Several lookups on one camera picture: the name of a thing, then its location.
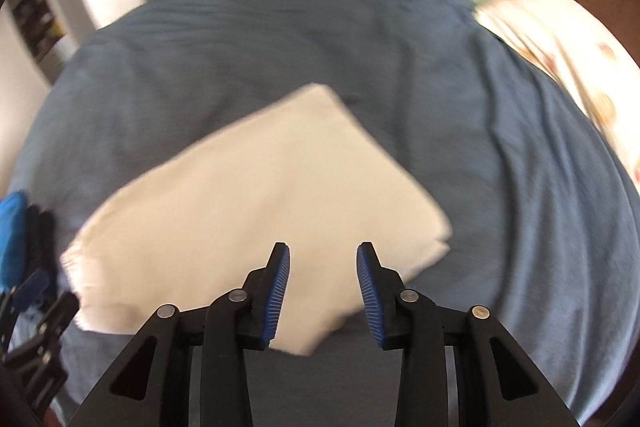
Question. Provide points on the dark wall picture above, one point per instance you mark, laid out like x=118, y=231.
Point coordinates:
x=40, y=22

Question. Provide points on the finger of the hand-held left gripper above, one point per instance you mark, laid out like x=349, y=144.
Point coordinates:
x=31, y=293
x=57, y=317

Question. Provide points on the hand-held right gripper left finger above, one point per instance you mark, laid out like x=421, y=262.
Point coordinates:
x=276, y=292

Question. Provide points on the blue folded garment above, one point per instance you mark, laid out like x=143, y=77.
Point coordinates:
x=12, y=232

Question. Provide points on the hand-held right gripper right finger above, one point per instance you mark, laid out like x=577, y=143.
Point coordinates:
x=369, y=292

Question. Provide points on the cream pants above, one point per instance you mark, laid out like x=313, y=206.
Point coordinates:
x=240, y=187

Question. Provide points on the cream printed pillow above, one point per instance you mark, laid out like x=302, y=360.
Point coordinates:
x=550, y=37

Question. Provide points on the grey-blue bedspread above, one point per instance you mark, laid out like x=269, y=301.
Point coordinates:
x=300, y=32

